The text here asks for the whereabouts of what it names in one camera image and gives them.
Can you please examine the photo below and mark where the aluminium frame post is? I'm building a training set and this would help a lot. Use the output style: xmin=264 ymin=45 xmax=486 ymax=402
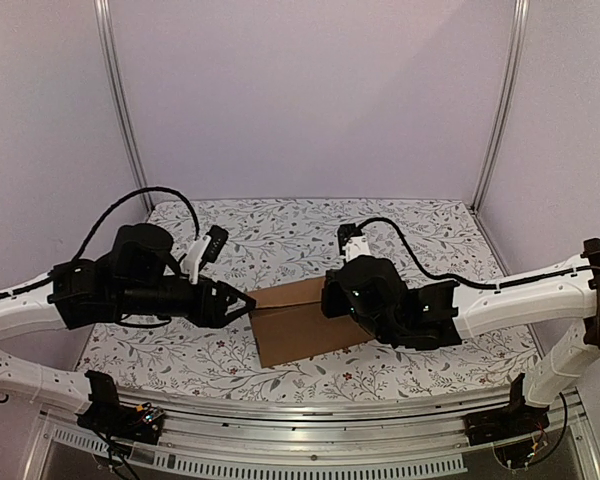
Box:
xmin=470 ymin=0 xmax=530 ymax=216
xmin=93 ymin=0 xmax=149 ymax=189

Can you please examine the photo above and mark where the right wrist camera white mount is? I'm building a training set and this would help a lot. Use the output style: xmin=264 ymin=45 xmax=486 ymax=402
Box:
xmin=337 ymin=223 xmax=371 ymax=263

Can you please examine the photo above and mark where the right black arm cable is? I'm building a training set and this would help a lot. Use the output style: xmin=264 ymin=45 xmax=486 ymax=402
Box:
xmin=359 ymin=216 xmax=501 ymax=290

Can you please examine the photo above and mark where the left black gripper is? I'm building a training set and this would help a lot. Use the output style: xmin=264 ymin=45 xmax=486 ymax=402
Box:
xmin=116 ymin=274 xmax=256 ymax=328

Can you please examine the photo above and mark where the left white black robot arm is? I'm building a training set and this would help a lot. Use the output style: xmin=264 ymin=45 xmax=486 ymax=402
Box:
xmin=0 ymin=223 xmax=256 ymax=434

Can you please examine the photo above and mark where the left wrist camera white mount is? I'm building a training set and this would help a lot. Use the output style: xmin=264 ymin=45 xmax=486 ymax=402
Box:
xmin=180 ymin=225 xmax=229 ymax=285

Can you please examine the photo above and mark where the floral patterned table mat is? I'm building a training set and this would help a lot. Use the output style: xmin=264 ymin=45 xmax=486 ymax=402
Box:
xmin=77 ymin=199 xmax=539 ymax=404

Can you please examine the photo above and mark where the right aluminium frame post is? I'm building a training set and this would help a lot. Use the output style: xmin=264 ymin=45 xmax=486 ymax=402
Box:
xmin=470 ymin=0 xmax=530 ymax=216

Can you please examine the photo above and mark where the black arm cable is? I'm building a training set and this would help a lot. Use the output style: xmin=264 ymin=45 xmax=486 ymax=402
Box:
xmin=74 ymin=186 xmax=201 ymax=261
xmin=359 ymin=216 xmax=501 ymax=290

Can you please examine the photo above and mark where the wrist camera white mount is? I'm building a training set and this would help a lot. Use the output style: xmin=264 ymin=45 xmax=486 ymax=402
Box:
xmin=337 ymin=223 xmax=371 ymax=263
xmin=180 ymin=225 xmax=229 ymax=285

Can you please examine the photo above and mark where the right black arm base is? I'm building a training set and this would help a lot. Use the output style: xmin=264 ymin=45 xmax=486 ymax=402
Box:
xmin=462 ymin=373 xmax=550 ymax=446

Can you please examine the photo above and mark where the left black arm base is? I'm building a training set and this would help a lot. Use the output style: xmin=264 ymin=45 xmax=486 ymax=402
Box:
xmin=77 ymin=370 xmax=166 ymax=445

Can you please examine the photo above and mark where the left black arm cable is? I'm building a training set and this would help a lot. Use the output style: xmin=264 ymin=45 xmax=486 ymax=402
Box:
xmin=74 ymin=186 xmax=201 ymax=261

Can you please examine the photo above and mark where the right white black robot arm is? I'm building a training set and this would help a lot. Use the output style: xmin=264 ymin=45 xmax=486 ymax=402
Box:
xmin=321 ymin=237 xmax=600 ymax=436

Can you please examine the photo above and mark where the brown cardboard box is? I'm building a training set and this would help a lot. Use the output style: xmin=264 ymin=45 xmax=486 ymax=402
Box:
xmin=249 ymin=277 xmax=373 ymax=368

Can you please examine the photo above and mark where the aluminium front rail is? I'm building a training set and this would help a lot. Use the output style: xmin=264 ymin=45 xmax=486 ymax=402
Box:
xmin=22 ymin=387 xmax=589 ymax=480

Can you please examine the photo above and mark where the left aluminium frame post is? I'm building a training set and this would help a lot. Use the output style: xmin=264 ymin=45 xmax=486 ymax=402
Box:
xmin=93 ymin=0 xmax=149 ymax=189

